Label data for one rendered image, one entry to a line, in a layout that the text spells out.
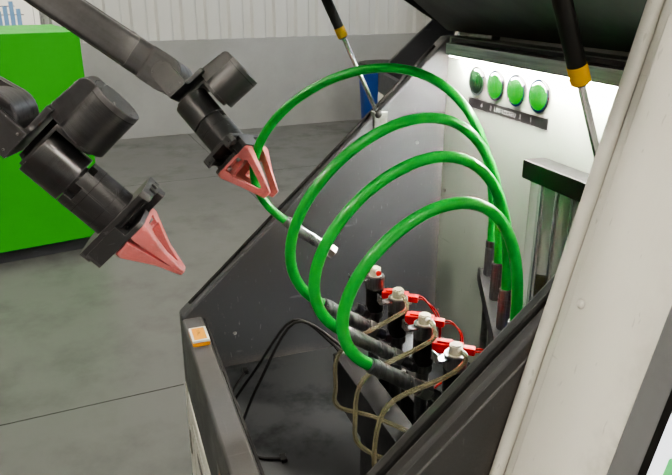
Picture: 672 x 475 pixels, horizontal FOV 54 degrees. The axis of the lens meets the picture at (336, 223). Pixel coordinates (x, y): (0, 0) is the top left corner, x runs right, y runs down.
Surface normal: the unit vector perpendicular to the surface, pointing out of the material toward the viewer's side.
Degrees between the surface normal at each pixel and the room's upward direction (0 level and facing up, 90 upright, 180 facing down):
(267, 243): 90
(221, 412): 0
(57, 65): 90
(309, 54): 90
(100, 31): 74
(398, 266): 90
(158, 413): 0
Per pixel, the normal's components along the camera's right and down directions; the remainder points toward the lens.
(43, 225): 0.52, 0.29
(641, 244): -0.91, -0.11
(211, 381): 0.00, -0.94
